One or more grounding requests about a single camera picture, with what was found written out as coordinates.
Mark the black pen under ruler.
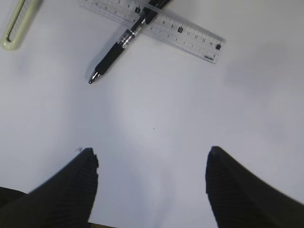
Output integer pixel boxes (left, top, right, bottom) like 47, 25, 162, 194
88, 0, 170, 84

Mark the yellow-green utility knife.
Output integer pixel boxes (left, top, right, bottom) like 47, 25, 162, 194
0, 0, 43, 51

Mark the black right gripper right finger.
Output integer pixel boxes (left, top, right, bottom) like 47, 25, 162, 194
205, 146, 304, 228

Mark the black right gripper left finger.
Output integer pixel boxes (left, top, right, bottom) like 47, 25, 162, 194
0, 148, 98, 228

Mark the clear plastic ruler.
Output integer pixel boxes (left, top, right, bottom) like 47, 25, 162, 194
79, 0, 226, 64

